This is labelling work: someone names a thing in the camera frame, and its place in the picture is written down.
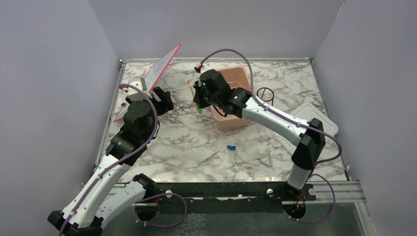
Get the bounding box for green red yellow stirring rods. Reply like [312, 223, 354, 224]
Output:
[187, 81, 203, 115]

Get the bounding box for black wire ring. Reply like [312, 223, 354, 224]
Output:
[256, 87, 275, 103]

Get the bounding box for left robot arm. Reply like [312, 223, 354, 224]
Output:
[48, 84, 174, 236]

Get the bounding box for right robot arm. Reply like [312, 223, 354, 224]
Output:
[192, 69, 326, 200]

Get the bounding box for pink plastic bin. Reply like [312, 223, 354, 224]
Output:
[210, 66, 251, 131]

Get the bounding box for red framed whiteboard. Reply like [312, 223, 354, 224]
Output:
[113, 44, 181, 122]

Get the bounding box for two blue capped vials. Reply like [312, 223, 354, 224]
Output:
[227, 145, 237, 163]

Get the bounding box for metal tweezers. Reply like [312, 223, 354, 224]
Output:
[193, 150, 219, 168]

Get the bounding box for white tubing pieces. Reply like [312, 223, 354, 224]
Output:
[257, 153, 274, 170]

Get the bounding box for white plastic lid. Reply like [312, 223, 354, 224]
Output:
[270, 102, 339, 163]

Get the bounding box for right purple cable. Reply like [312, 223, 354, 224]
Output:
[195, 49, 343, 225]

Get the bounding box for purple cable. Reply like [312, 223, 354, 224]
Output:
[59, 84, 188, 236]
[195, 49, 343, 225]

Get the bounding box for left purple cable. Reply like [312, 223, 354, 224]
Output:
[59, 84, 188, 236]

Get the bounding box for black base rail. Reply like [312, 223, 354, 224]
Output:
[134, 182, 316, 214]

